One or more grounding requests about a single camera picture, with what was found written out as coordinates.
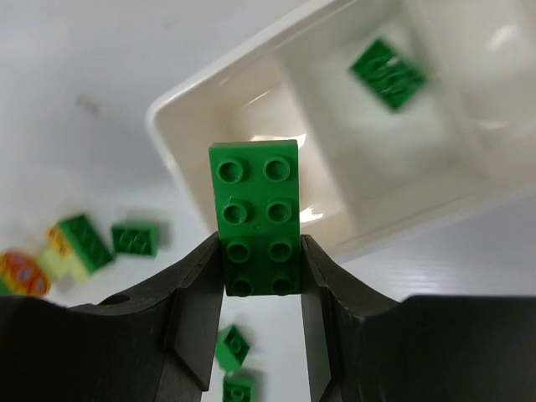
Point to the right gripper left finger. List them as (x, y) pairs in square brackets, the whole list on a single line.
[(151, 342)]

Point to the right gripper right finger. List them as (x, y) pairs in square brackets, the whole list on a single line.
[(363, 346)]

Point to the green lego brick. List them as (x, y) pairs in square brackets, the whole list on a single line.
[(231, 349), (239, 389)]

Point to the green two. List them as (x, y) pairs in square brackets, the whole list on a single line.
[(135, 238), (387, 75)]

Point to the white divided plastic container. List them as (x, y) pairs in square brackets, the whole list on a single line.
[(368, 173)]

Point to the green lego plate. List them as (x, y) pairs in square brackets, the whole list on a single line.
[(256, 201)]

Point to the pale yellow green lego stack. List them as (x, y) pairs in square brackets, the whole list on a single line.
[(74, 248)]

